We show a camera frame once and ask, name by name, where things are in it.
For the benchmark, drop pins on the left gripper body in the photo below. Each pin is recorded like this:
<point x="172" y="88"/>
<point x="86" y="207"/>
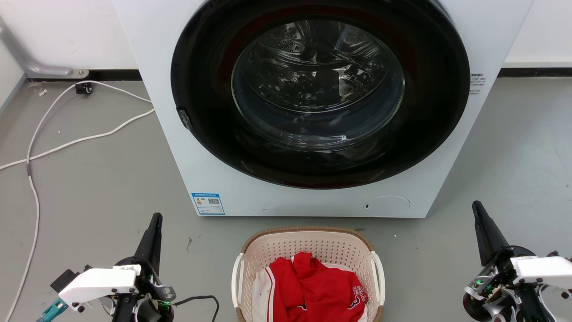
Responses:
<point x="145" y="290"/>

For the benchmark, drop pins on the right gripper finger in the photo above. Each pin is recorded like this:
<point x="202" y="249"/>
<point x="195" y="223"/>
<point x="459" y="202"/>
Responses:
<point x="488" y="235"/>

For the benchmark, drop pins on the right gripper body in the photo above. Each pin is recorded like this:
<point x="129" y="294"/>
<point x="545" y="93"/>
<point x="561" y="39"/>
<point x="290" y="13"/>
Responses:
<point x="494" y="286"/>

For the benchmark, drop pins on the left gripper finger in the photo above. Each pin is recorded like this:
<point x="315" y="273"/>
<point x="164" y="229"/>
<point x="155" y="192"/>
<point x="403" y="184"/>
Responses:
<point x="151" y="243"/>

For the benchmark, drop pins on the cream plastic laundry basket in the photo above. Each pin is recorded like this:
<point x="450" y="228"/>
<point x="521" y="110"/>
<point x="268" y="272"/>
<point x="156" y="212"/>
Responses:
<point x="308" y="243"/>

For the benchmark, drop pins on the blue energy label sticker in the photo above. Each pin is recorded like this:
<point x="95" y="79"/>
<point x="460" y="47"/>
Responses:
<point x="208" y="204"/>

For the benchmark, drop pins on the white front-load washing machine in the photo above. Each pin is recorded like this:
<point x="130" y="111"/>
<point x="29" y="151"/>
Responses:
<point x="187" y="179"/>

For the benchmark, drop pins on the round white filter cover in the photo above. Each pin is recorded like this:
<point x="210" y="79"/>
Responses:
<point x="387" y="206"/>

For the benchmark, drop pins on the red jersey garment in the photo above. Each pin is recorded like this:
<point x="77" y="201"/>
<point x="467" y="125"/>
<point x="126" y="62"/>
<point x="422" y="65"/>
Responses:
<point x="317" y="288"/>

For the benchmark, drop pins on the black round glass washer door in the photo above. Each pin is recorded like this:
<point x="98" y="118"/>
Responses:
<point x="205" y="67"/>

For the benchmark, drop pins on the left white wrist camera housing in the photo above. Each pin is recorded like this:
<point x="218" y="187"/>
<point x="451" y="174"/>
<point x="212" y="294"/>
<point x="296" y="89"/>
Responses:
<point x="98" y="285"/>

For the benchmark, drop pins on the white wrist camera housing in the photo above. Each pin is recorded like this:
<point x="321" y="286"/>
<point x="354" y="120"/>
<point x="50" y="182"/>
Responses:
<point x="543" y="270"/>
<point x="98" y="285"/>

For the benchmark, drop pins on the right white wrist camera housing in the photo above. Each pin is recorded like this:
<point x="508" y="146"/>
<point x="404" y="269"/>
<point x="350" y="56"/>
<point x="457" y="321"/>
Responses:
<point x="543" y="270"/>

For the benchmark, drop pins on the grey wall pipe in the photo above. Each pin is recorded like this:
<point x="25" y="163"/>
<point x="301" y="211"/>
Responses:
<point x="27" y="65"/>

